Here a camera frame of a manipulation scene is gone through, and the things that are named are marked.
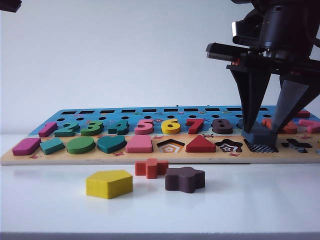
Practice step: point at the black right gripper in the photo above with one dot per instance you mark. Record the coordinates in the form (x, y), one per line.
(225, 52)

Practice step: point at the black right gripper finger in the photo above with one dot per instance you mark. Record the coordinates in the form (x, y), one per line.
(290, 105)

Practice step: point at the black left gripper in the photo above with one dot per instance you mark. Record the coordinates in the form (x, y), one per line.
(8, 5)

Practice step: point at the navy square block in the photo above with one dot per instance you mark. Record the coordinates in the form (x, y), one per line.
(260, 138)

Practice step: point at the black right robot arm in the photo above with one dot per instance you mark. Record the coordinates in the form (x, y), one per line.
(282, 25)

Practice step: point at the red minus sign piece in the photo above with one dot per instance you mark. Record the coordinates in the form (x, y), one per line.
(304, 114)

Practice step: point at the orange number ten piece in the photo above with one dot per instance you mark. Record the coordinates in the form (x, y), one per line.
(290, 129)

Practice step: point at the pink symbol piece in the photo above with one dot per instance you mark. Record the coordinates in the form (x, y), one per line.
(312, 127)

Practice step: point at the dark navy number nine piece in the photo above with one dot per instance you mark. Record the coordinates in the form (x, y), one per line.
(240, 125)

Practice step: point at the brown number eight piece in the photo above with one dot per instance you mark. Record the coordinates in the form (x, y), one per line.
(221, 130)

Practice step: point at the red number seven piece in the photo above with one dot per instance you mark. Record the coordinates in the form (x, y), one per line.
(196, 127)

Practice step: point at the red triangle block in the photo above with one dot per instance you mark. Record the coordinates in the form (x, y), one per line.
(200, 147)

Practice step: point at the yellow number six piece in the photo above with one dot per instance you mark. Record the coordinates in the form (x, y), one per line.
(170, 131)

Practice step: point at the brown star block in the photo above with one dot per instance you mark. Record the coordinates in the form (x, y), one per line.
(183, 182)

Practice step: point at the pink number five piece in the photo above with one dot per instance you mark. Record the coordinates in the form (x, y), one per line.
(142, 130)

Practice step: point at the pink trapezoid block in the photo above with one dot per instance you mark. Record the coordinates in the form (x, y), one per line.
(138, 146)

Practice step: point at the orange cross block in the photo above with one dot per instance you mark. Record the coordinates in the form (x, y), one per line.
(150, 170)

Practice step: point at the magenta number one piece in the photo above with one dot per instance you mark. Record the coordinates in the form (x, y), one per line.
(47, 129)

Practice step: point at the dark teal number four piece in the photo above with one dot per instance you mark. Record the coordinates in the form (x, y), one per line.
(120, 128)

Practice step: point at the teal number two piece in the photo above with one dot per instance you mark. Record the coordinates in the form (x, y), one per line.
(65, 132)

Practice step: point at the magenta parallelogram block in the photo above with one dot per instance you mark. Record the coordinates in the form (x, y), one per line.
(23, 147)

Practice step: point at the teal trapezoid block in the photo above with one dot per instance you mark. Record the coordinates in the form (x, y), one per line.
(51, 147)

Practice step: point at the teal heart block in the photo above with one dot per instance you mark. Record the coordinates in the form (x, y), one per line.
(110, 145)

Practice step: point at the green number three piece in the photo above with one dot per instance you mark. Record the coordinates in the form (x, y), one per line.
(92, 131)

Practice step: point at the green oval block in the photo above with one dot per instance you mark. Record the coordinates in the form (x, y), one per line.
(80, 146)

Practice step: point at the colourful wooden puzzle board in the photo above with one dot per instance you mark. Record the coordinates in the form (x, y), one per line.
(75, 157)

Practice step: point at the yellow pentagon block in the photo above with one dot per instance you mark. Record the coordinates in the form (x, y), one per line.
(108, 185)

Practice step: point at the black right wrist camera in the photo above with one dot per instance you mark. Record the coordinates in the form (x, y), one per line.
(243, 33)

